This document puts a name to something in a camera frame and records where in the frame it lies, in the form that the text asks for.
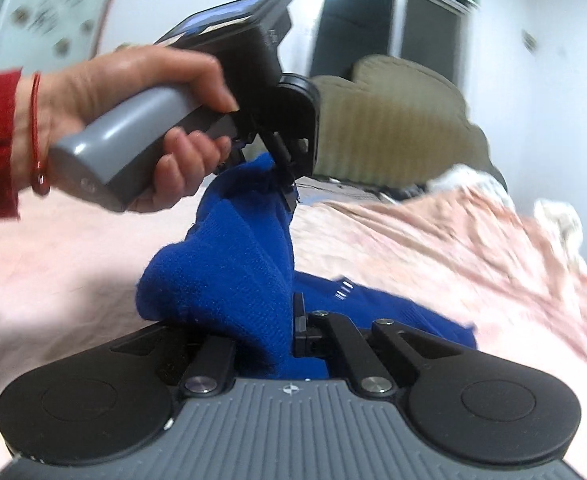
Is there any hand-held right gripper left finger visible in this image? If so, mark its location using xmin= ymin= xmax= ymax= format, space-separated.
xmin=110 ymin=325 xmax=237 ymax=397

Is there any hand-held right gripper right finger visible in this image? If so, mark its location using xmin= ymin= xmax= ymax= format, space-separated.
xmin=292 ymin=292 xmax=457 ymax=396

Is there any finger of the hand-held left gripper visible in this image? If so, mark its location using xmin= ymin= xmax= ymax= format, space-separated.
xmin=260 ymin=129 xmax=301 ymax=213

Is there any blue knit sweater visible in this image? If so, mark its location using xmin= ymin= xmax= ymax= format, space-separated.
xmin=136 ymin=152 xmax=477 ymax=382

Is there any person's left hand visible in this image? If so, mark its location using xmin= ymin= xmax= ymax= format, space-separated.
xmin=12 ymin=45 xmax=240 ymax=214

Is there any glass sliding wardrobe door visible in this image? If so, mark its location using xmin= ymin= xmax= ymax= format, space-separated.
xmin=0 ymin=0 xmax=126 ymax=78

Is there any pink blanket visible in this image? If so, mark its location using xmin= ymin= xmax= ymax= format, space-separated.
xmin=0 ymin=172 xmax=587 ymax=480

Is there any dark window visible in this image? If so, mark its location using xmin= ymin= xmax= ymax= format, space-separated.
xmin=307 ymin=0 xmax=477 ymax=83

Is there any red string bracelet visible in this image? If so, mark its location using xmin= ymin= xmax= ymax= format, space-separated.
xmin=28 ymin=72 xmax=52 ymax=197

